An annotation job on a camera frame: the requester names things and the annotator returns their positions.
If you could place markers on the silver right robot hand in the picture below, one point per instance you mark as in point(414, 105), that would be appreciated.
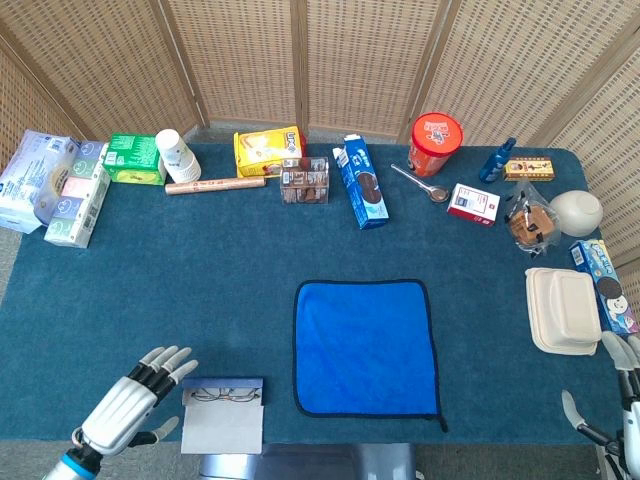
point(632, 425)

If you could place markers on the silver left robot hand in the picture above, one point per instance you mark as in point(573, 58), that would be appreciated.
point(115, 410)

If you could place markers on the blue folding glasses case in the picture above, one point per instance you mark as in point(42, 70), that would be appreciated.
point(222, 430)

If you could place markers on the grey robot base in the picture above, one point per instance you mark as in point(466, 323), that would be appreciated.
point(305, 462)

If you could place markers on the beige takeaway container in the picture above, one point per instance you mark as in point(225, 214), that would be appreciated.
point(562, 310)

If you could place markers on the light blue cartoon cookie box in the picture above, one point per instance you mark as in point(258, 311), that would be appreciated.
point(607, 290)

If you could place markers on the teal table mat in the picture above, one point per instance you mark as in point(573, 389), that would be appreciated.
point(475, 300)

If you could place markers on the pastel tissue multipack box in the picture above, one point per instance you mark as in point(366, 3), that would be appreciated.
point(75, 200)

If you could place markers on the white bowl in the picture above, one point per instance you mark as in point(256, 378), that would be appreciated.
point(577, 212)

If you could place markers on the clear bag of cookies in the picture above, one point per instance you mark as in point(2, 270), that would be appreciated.
point(531, 222)

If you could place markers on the large blue white tissue pack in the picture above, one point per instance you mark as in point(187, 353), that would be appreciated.
point(30, 180)

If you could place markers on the wooden rolling pin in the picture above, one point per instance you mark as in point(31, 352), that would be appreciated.
point(215, 185)

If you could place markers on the green tissue box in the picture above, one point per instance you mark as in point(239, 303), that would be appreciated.
point(132, 157)

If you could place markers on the blue cloth with black edge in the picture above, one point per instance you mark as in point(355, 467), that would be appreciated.
point(365, 350)

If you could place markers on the stack of white paper cups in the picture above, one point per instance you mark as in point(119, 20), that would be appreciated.
point(177, 157)

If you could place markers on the small red white box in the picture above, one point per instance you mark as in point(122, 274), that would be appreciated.
point(472, 205)

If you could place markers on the small yellow brown box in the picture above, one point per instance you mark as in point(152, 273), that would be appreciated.
point(530, 169)

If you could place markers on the clear box of brown cookies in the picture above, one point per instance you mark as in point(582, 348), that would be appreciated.
point(304, 182)

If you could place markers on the blue spray bottle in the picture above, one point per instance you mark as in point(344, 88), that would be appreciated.
point(494, 162)

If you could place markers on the yellow cracker box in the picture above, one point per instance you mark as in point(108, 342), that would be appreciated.
point(265, 150)

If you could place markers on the metal spoon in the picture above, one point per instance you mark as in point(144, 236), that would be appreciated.
point(437, 194)

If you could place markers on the blue sandwich cookie box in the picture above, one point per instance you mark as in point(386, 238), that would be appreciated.
point(362, 185)

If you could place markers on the orange instant noodle tub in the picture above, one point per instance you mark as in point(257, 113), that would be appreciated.
point(435, 142)

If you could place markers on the woven folding screen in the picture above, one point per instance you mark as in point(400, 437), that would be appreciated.
point(360, 60)

